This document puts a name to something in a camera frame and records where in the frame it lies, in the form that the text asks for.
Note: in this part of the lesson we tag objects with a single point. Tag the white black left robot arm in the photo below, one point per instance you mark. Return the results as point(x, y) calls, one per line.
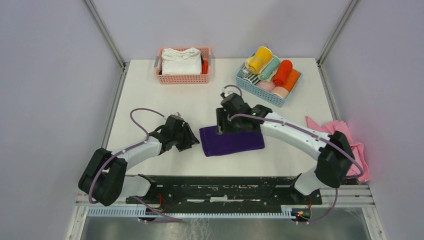
point(105, 179)

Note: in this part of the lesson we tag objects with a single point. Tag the pink rolled towel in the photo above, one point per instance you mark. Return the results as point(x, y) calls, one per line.
point(266, 85)

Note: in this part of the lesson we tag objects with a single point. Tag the purple cloth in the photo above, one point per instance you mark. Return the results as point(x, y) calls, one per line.
point(214, 144)

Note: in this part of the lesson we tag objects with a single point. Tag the white slotted cable duct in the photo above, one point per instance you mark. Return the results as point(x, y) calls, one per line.
point(142, 212)

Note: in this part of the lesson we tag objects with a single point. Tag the pink perforated plastic basket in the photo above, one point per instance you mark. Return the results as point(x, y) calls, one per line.
point(183, 78)

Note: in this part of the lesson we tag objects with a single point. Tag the yellow towel with grey pattern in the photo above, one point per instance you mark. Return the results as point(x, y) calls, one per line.
point(262, 57)

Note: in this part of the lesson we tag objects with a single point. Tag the crumpled pink cloth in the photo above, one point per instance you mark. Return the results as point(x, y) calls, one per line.
point(357, 147)

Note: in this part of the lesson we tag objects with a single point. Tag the folded white towel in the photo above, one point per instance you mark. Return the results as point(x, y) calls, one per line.
point(181, 62)

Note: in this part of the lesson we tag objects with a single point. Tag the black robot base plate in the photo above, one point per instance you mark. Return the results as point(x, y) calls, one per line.
point(225, 194)

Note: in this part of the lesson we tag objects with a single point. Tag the teal rolled towel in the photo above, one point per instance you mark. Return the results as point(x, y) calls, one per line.
point(265, 74)

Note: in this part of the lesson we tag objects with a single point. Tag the grey white rolled towel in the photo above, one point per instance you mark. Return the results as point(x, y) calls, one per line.
point(244, 73)

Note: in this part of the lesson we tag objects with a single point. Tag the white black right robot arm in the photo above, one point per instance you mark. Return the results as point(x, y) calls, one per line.
point(332, 152)

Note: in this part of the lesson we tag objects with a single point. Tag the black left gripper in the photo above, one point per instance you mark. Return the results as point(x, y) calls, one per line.
point(190, 139)

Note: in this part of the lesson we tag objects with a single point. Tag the orange towel in pink basket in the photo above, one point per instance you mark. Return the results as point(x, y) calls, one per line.
point(205, 67)

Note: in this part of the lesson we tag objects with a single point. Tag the blue perforated plastic basket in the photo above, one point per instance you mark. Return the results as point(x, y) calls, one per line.
point(261, 93)

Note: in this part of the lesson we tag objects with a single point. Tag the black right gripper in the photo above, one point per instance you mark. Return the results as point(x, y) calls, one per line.
point(221, 115)

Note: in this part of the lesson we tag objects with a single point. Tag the green white striped rolled towel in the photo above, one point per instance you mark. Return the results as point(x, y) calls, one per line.
point(253, 79)

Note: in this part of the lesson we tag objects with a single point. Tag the red-orange rolled towel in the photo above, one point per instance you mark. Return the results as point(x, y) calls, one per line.
point(283, 72)

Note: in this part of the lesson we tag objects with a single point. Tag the yellow rolled towel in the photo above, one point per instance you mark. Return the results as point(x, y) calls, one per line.
point(247, 62)

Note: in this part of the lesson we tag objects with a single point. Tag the orange and peach rolled towel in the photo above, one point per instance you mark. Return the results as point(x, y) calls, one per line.
point(284, 88)

